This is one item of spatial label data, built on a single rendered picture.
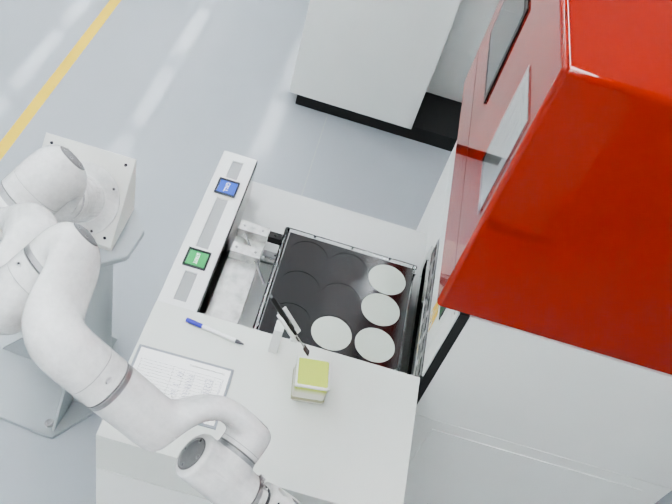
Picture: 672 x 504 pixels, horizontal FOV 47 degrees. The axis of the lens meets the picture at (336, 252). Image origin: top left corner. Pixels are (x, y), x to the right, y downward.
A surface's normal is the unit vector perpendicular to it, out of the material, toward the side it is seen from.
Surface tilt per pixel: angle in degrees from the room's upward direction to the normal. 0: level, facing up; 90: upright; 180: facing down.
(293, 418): 0
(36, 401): 0
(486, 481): 90
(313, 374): 0
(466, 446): 90
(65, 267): 33
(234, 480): 45
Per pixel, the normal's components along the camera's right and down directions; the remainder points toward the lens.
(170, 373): 0.22, -0.64
